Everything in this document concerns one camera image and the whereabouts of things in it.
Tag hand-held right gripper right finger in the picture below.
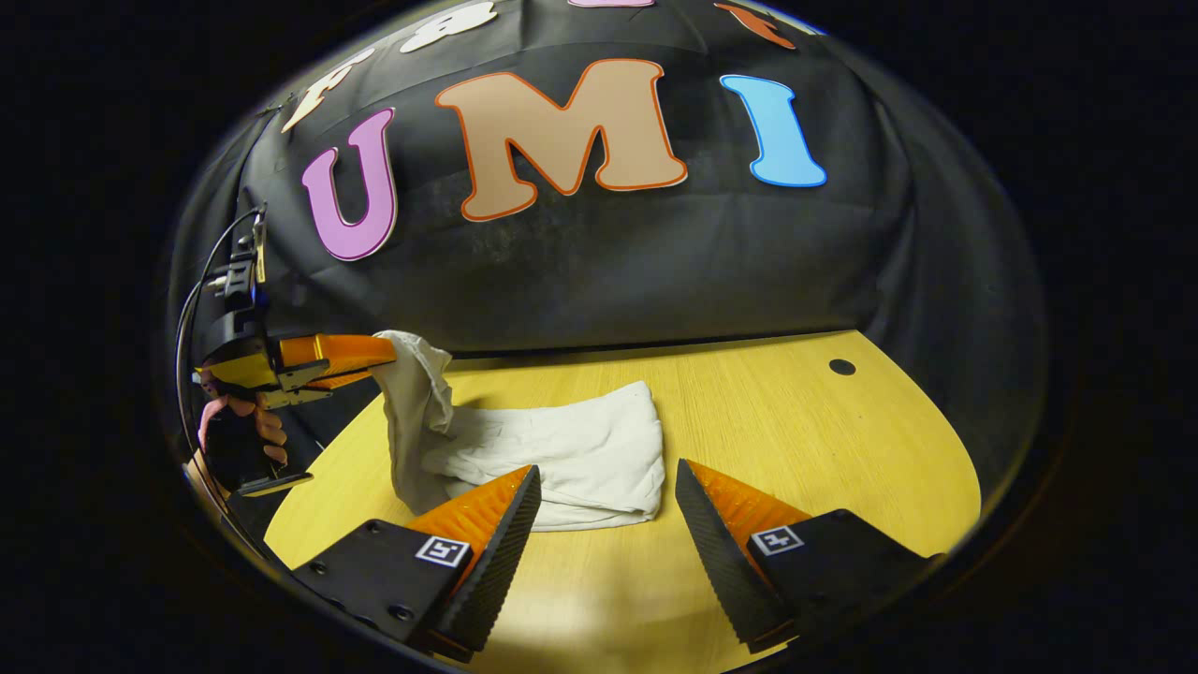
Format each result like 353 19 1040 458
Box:
674 458 944 655

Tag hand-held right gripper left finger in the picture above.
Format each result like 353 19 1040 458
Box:
290 464 544 656

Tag white jeans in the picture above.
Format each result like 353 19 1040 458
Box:
370 330 667 533

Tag black backdrop cloth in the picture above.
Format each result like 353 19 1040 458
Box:
164 0 1047 488

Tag thin gripper cable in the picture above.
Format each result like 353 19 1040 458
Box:
173 206 265 441

